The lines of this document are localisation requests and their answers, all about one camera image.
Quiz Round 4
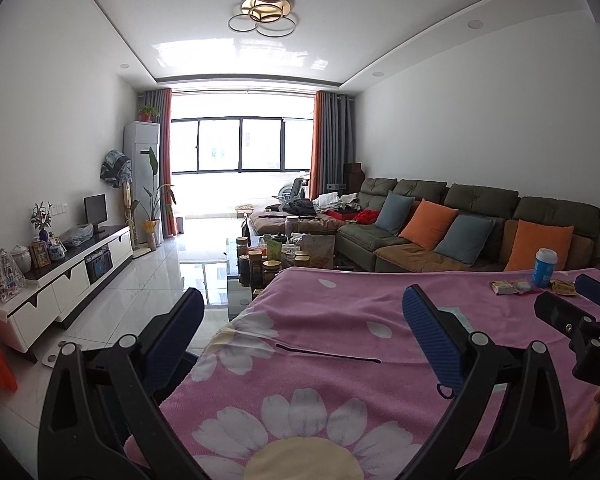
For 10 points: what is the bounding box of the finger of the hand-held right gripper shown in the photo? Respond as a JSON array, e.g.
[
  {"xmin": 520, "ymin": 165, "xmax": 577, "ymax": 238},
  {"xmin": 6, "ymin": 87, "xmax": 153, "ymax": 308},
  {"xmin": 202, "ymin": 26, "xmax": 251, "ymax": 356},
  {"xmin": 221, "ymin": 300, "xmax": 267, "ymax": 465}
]
[
  {"xmin": 534, "ymin": 291, "xmax": 600, "ymax": 351},
  {"xmin": 575, "ymin": 274, "xmax": 600, "ymax": 311}
]

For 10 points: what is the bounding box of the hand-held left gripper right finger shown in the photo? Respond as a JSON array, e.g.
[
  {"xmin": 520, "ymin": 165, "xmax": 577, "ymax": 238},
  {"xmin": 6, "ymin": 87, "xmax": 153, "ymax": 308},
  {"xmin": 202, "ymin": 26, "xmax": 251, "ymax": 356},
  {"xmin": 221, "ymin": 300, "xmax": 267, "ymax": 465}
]
[{"xmin": 402, "ymin": 285, "xmax": 572, "ymax": 480}]

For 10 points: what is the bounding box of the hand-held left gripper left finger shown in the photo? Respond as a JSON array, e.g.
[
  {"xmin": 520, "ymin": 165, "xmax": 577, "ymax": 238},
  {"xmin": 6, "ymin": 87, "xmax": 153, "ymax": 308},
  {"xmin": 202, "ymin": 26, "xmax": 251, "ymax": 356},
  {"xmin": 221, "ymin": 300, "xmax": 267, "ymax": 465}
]
[{"xmin": 36, "ymin": 287, "xmax": 206, "ymax": 480}]

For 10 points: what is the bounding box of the blue and white lidded cup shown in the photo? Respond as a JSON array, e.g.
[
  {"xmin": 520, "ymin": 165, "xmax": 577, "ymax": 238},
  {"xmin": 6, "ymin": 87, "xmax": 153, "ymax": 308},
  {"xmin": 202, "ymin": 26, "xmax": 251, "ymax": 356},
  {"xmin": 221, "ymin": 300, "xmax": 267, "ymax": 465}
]
[{"xmin": 532, "ymin": 248, "xmax": 558, "ymax": 288}]

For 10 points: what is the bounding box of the orange cushion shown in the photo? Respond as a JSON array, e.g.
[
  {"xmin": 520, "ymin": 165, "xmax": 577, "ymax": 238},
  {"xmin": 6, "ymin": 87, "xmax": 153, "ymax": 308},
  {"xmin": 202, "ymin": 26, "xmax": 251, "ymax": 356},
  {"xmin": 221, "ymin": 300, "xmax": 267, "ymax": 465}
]
[
  {"xmin": 504, "ymin": 219, "xmax": 575, "ymax": 272},
  {"xmin": 399, "ymin": 199, "xmax": 459, "ymax": 251}
]

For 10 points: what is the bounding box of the dark glass coffee table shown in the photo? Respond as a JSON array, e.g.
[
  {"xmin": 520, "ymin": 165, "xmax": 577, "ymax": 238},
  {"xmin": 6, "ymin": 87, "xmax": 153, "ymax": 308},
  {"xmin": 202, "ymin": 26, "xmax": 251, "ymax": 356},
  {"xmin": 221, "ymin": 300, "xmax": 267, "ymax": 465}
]
[{"xmin": 225, "ymin": 237, "xmax": 341, "ymax": 321}]

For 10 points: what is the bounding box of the pink floral blanket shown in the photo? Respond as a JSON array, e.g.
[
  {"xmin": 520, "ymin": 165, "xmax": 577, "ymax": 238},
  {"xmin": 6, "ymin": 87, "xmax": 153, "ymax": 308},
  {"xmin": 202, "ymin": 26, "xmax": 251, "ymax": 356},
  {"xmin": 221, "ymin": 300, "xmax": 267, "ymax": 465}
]
[{"xmin": 125, "ymin": 266, "xmax": 600, "ymax": 480}]

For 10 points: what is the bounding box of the blue cushion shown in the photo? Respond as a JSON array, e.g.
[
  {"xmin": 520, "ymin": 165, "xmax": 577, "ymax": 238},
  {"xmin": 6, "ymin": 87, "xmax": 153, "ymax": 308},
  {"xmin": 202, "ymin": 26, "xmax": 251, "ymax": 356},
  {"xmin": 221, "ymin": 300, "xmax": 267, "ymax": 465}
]
[
  {"xmin": 375, "ymin": 191, "xmax": 415, "ymax": 235},
  {"xmin": 434, "ymin": 214, "xmax": 496, "ymax": 267}
]

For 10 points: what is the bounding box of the group of glass jars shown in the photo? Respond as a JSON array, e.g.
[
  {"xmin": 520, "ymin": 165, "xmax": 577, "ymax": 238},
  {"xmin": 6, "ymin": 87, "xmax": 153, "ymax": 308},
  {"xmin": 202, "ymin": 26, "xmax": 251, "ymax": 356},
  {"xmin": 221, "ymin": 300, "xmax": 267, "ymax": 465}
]
[{"xmin": 236, "ymin": 237, "xmax": 311, "ymax": 286}]

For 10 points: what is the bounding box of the white and black TV cabinet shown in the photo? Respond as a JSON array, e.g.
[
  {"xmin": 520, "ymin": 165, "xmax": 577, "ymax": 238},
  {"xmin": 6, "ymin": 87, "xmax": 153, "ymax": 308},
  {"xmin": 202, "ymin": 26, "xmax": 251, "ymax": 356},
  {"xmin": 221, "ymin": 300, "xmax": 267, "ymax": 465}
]
[{"xmin": 0, "ymin": 225, "xmax": 133, "ymax": 363}]

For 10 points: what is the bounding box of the large-leaf potted plant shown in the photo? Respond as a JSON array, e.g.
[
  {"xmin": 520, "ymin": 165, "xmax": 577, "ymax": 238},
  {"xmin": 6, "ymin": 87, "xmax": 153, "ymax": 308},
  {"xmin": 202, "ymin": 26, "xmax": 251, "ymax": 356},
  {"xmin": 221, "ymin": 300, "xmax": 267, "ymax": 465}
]
[{"xmin": 132, "ymin": 147, "xmax": 177, "ymax": 251}]

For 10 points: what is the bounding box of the green sofa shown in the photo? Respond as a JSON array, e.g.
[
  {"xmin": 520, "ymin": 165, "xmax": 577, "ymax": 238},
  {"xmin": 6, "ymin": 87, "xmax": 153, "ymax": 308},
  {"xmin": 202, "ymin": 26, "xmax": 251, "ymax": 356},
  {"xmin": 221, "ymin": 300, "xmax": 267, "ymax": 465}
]
[{"xmin": 247, "ymin": 177, "xmax": 600, "ymax": 273}]

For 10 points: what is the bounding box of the grey plastic bag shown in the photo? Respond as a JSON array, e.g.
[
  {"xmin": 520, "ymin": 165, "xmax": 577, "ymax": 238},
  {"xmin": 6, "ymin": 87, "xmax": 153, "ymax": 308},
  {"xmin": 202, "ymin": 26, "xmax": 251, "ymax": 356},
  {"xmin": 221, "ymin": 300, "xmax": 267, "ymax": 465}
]
[{"xmin": 60, "ymin": 224, "xmax": 95, "ymax": 248}]

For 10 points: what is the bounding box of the brown snack bag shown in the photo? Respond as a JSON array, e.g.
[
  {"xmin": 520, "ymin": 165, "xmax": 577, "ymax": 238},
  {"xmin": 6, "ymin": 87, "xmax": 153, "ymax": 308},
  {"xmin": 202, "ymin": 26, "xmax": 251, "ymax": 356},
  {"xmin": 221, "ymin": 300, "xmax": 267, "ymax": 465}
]
[{"xmin": 300, "ymin": 234, "xmax": 336, "ymax": 270}]

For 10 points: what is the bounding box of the small black monitor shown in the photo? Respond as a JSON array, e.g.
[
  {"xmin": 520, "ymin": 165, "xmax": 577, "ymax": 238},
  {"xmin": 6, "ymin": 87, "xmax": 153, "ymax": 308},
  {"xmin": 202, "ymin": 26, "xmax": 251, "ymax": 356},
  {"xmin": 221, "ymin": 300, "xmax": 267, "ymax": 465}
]
[{"xmin": 84, "ymin": 194, "xmax": 108, "ymax": 233}]

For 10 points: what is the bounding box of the pile of white clothes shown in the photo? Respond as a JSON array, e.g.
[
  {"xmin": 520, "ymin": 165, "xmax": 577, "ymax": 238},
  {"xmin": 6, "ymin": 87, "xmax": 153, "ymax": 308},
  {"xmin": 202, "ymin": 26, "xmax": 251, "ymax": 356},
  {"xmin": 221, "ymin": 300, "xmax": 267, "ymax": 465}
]
[{"xmin": 314, "ymin": 192, "xmax": 361, "ymax": 213}]

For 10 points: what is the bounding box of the white ceramic jar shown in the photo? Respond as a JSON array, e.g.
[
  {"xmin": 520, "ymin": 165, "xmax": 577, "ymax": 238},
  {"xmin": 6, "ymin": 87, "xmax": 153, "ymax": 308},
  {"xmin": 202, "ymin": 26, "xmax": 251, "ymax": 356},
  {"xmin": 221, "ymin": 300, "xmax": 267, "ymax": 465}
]
[{"xmin": 11, "ymin": 244, "xmax": 32, "ymax": 273}]

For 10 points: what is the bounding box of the grey and orange curtain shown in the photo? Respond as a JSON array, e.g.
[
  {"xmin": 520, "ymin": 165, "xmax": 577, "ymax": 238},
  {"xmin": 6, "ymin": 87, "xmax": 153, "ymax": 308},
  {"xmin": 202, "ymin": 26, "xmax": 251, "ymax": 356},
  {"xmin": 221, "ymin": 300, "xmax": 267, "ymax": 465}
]
[
  {"xmin": 310, "ymin": 91, "xmax": 356, "ymax": 201},
  {"xmin": 145, "ymin": 87, "xmax": 177, "ymax": 238}
]

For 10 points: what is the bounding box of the dark wooden cabinet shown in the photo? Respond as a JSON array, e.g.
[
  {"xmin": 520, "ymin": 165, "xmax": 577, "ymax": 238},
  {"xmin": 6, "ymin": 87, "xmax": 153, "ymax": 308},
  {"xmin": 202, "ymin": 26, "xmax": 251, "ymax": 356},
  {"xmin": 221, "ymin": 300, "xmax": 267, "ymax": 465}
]
[{"xmin": 343, "ymin": 162, "xmax": 365, "ymax": 193}]

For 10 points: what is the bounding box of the covered standing fan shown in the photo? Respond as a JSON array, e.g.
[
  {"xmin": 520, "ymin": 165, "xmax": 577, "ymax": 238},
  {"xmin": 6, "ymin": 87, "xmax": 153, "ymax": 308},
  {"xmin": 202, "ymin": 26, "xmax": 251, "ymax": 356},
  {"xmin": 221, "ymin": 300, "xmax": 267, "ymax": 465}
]
[{"xmin": 100, "ymin": 149, "xmax": 136, "ymax": 257}]

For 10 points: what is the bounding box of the small plant in vase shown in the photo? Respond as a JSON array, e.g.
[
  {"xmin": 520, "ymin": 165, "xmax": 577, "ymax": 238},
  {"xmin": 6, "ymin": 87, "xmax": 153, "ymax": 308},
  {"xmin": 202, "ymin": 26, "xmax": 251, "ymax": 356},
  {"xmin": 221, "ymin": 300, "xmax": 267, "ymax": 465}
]
[{"xmin": 30, "ymin": 201, "xmax": 53, "ymax": 243}]

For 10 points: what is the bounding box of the clear plastic bag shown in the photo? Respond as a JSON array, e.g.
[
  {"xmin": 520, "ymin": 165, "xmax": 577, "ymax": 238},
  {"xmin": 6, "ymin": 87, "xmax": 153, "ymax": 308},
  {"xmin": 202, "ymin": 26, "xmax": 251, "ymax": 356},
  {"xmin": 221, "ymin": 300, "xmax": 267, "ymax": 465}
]
[{"xmin": 0, "ymin": 247, "xmax": 23, "ymax": 303}]

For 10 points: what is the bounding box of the grey chair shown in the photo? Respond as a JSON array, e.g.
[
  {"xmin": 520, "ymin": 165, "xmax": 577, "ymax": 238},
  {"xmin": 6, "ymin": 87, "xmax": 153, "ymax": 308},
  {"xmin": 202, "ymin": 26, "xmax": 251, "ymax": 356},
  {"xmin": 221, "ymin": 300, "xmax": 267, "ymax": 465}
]
[{"xmin": 280, "ymin": 177, "xmax": 306, "ymax": 201}]

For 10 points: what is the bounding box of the white standing air conditioner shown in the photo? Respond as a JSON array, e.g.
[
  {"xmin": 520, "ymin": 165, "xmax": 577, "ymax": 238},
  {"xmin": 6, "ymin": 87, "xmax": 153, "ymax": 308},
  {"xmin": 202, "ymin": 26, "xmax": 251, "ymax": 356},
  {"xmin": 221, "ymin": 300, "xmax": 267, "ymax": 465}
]
[{"xmin": 123, "ymin": 121, "xmax": 161, "ymax": 246}]

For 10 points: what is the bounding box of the black-framed window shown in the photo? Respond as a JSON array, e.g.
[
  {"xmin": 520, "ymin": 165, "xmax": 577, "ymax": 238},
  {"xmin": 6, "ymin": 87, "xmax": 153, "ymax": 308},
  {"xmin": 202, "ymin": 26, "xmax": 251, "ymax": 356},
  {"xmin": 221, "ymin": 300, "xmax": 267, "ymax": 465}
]
[{"xmin": 171, "ymin": 117, "xmax": 315, "ymax": 173}]

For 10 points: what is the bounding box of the picture frame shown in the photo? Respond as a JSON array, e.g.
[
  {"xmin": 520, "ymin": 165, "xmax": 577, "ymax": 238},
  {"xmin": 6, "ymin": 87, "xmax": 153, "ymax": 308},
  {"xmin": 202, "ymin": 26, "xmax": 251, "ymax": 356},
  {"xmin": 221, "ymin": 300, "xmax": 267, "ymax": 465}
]
[{"xmin": 29, "ymin": 241, "xmax": 52, "ymax": 268}]

